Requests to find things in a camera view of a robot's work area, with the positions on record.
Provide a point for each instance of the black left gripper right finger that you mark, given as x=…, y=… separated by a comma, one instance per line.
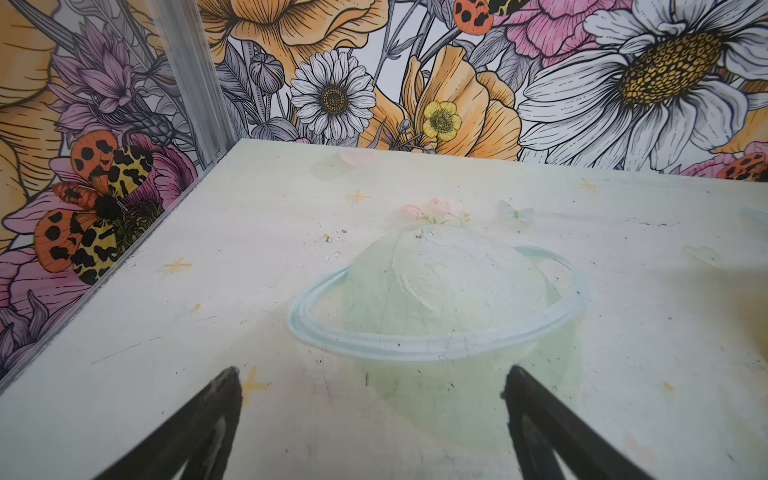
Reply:
x=546, y=433

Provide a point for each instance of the aluminium corner post left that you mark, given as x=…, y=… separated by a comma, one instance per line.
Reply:
x=182, y=33

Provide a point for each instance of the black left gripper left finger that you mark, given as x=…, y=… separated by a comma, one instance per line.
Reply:
x=193, y=443

